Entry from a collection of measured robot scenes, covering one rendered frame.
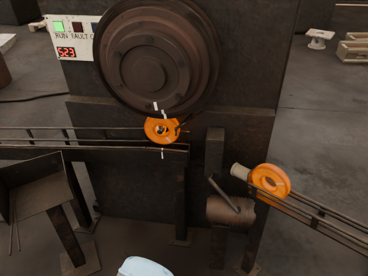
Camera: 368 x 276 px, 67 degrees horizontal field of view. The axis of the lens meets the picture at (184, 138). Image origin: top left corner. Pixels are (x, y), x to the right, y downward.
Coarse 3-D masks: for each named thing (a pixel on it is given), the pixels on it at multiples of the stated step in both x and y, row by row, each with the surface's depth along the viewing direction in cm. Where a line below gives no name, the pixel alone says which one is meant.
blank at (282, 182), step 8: (256, 168) 110; (264, 168) 107; (272, 168) 105; (256, 176) 112; (264, 176) 109; (272, 176) 106; (280, 176) 103; (256, 184) 114; (264, 184) 113; (280, 184) 105; (288, 184) 104; (272, 192) 110; (280, 192) 107; (288, 192) 106
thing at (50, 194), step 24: (0, 168) 117; (24, 168) 122; (48, 168) 127; (0, 192) 112; (24, 192) 123; (48, 192) 122; (72, 192) 116; (24, 216) 113; (48, 216) 126; (72, 240) 142; (72, 264) 157; (96, 264) 157
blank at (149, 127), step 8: (152, 120) 118; (160, 120) 117; (168, 120) 117; (176, 120) 119; (144, 128) 121; (152, 128) 120; (168, 128) 119; (152, 136) 123; (160, 136) 123; (168, 136) 122; (176, 136) 121
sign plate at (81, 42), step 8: (48, 16) 110; (56, 16) 109; (64, 16) 109; (72, 16) 108; (80, 16) 108; (88, 16) 108; (96, 16) 107; (48, 24) 112; (64, 24) 111; (88, 24) 109; (56, 32) 113; (64, 32) 113; (72, 32) 112; (80, 32) 112; (88, 32) 111; (56, 40) 115; (64, 40) 115; (72, 40) 114; (80, 40) 114; (88, 40) 113; (56, 48) 117; (72, 48) 116; (80, 48) 116; (88, 48) 115; (64, 56) 119; (72, 56) 119; (80, 56) 118; (88, 56) 118
